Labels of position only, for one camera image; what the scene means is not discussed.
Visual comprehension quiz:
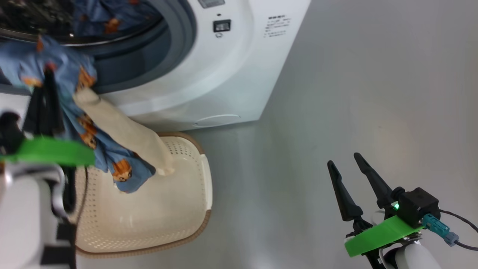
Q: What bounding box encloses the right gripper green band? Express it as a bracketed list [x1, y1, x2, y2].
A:
[327, 152, 425, 269]

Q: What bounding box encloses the right camera cable teal plug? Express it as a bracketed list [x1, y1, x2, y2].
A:
[422, 209, 478, 251]

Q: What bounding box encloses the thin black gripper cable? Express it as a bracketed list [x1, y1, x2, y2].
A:
[74, 166, 89, 228]

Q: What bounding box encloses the cream perforated laundry basket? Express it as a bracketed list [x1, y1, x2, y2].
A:
[68, 132, 213, 259]

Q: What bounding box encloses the black door latch socket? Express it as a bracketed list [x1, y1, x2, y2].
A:
[213, 19, 232, 33]

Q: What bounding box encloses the grey warning sticker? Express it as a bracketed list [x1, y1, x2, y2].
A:
[197, 0, 226, 9]

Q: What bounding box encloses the round white filter cover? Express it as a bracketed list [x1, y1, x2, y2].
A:
[193, 114, 242, 128]

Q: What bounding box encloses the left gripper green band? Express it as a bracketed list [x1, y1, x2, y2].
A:
[0, 68, 95, 221]

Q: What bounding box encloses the white washing machine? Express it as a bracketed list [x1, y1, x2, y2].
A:
[0, 0, 311, 132]

